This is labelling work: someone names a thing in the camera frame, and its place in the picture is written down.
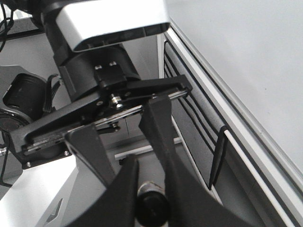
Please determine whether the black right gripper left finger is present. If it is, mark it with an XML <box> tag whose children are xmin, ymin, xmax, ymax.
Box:
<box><xmin>67</xmin><ymin>155</ymin><xmax>139</xmax><ymax>227</ymax></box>

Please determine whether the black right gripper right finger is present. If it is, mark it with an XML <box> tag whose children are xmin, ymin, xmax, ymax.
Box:
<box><xmin>163</xmin><ymin>163</ymin><xmax>256</xmax><ymax>227</ymax></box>

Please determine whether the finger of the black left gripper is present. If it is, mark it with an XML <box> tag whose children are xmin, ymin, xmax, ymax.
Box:
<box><xmin>139</xmin><ymin>95</ymin><xmax>185</xmax><ymax>170</ymax></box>
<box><xmin>64</xmin><ymin>124</ymin><xmax>116</xmax><ymax>187</ymax></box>

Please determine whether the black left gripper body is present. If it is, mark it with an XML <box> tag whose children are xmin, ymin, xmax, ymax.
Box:
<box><xmin>9</xmin><ymin>45</ymin><xmax>192</xmax><ymax>169</ymax></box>

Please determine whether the white whiteboard marker pen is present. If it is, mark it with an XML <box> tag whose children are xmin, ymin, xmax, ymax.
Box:
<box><xmin>135</xmin><ymin>181</ymin><xmax>170</xmax><ymax>227</ymax></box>

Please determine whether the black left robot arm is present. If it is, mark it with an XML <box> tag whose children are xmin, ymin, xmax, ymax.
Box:
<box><xmin>0</xmin><ymin>0</ymin><xmax>191</xmax><ymax>185</ymax></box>

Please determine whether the black cable bundle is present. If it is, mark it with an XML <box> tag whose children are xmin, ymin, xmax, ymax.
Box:
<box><xmin>42</xmin><ymin>73</ymin><xmax>62</xmax><ymax>116</ymax></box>

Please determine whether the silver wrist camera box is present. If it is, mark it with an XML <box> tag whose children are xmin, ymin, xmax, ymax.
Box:
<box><xmin>56</xmin><ymin>0</ymin><xmax>170</xmax><ymax>52</ymax></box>

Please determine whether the white metal stand frame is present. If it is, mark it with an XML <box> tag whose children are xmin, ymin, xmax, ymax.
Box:
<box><xmin>0</xmin><ymin>30</ymin><xmax>237</xmax><ymax>227</ymax></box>

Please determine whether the white horizontal rail bar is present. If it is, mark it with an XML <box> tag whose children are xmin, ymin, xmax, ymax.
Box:
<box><xmin>224</xmin><ymin>130</ymin><xmax>294</xmax><ymax>227</ymax></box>

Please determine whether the whiteboard with aluminium frame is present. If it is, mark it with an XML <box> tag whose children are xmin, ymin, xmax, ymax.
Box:
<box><xmin>163</xmin><ymin>0</ymin><xmax>303</xmax><ymax>213</ymax></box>

